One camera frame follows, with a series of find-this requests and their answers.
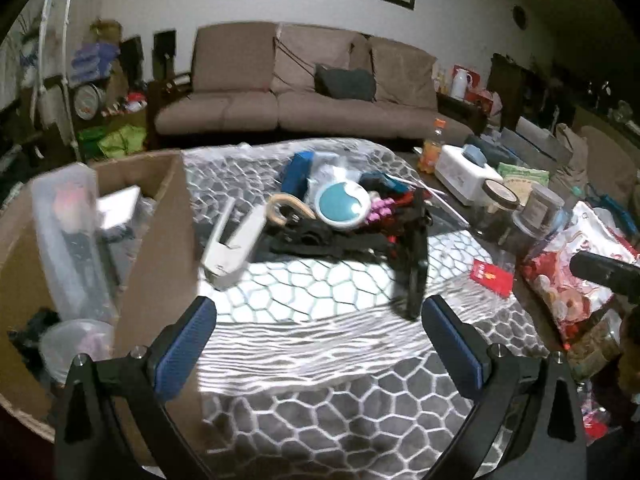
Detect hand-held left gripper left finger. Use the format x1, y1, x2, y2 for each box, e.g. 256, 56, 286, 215
52, 295, 218, 480

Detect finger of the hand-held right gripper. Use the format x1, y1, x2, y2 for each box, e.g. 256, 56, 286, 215
570, 251, 640, 297

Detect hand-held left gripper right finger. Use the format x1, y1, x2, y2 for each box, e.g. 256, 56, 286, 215
421, 294, 587, 480

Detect brown cardboard box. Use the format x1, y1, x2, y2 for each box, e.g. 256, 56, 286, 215
0, 149, 201, 453

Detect round clear plastic tub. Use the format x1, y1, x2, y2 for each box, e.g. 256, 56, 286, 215
39, 319, 116, 376

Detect clear plastic case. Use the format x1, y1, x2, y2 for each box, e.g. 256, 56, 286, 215
30, 165, 118, 323

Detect curved wooden handle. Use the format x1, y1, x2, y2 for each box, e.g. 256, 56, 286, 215
267, 195, 316, 233

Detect round teal mirror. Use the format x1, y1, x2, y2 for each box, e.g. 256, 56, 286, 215
314, 181, 372, 231

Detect silver foil packet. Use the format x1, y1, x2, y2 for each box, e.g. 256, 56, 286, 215
307, 152, 361, 188

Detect red and white snack bag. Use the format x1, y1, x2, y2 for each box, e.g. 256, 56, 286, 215
520, 202, 640, 351

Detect clear plastic jar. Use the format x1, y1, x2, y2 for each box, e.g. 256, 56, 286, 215
570, 310, 621, 381

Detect red envelope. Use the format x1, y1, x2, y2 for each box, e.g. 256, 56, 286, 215
469, 258, 516, 297

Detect white hole punch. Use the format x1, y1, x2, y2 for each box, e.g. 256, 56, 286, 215
200, 197, 268, 291

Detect green packet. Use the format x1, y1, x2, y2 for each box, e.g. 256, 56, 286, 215
497, 162, 551, 193

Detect grey patterned blanket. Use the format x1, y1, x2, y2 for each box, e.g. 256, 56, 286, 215
165, 136, 551, 480

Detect white plastic straw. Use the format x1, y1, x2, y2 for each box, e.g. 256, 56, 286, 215
390, 175, 471, 226

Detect black cloth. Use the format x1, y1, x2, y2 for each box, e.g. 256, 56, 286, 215
7, 310, 61, 361

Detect white product box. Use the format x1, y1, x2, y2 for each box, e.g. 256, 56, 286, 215
95, 185, 143, 233

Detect pink clips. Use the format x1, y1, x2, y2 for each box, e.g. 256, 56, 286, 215
367, 199, 393, 223

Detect white tissue box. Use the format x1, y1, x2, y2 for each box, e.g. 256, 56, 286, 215
434, 144, 503, 206

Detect dark blue pouch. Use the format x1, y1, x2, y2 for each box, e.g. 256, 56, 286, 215
360, 172, 391, 192

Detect orange drink bottle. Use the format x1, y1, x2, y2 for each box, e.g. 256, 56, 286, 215
417, 119, 446, 173

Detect dark wooden cabinet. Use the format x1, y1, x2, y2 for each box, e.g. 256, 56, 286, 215
487, 52, 576, 131

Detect dark blue box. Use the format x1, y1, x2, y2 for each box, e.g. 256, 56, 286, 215
281, 151, 316, 198

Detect dark wooden side table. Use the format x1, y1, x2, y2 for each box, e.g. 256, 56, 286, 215
437, 92, 488, 136

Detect green cloth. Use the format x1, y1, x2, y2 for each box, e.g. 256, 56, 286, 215
97, 125, 148, 158

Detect green box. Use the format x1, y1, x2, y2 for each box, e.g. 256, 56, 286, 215
77, 127, 106, 158

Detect red box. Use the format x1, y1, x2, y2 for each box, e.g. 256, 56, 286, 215
452, 65, 482, 93

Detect white thermos jug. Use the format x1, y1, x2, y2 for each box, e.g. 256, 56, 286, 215
450, 69, 472, 100

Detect brown sofa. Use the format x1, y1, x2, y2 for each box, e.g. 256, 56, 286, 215
152, 22, 476, 146

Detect round cookie tin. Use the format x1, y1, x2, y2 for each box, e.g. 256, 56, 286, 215
75, 84, 101, 120

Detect blue tissue pack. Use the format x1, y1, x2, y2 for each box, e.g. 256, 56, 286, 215
72, 55, 118, 72
70, 67, 116, 86
75, 42, 121, 59

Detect dark grey cushion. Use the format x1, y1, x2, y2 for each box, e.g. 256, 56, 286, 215
314, 64, 377, 102

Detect black speaker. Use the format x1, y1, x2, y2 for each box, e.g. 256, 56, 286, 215
121, 36, 143, 68
152, 30, 177, 58

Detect white pole stand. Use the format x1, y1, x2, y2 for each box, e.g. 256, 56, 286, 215
27, 0, 83, 161

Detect brown bag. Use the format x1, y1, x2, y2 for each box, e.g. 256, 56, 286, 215
90, 20, 123, 46

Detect black gimbal handle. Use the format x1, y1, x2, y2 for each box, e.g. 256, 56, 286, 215
270, 222, 396, 262

